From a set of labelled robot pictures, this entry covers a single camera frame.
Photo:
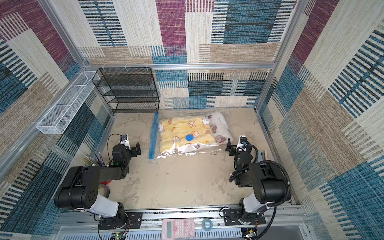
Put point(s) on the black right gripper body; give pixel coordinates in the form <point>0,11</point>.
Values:
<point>233,150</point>

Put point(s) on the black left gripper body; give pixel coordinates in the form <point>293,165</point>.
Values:
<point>133,150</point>

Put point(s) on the white bear print blanket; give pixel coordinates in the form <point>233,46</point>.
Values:
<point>218,127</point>

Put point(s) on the yellow cartoon print blanket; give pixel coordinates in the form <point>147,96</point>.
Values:
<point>183,135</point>

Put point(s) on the clear vacuum bag blue zipper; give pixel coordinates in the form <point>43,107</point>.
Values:
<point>154,151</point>

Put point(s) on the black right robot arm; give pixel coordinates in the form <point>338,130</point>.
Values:
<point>269,180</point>

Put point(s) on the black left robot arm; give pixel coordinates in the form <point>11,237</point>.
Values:
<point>80,191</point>

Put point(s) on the red pencil cup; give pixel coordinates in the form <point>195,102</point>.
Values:
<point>104,180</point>

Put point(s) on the grey tape roll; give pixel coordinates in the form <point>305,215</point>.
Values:
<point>104,190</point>

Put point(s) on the pink calculator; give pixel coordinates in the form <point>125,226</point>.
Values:
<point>175,229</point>

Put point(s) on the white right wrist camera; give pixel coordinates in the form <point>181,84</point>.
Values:
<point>242,143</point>

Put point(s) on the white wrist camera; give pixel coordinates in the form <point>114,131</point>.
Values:
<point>242,143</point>
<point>124,140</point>

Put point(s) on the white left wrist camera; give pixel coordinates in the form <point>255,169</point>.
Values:
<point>124,140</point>

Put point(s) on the black wire shelf rack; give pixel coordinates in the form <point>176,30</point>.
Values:
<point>128,90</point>

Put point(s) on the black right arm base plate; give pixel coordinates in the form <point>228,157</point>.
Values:
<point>233,217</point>

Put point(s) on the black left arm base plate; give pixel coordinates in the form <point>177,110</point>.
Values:
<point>131,220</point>

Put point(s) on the white mesh wall basket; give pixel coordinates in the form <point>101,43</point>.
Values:
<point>60,115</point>

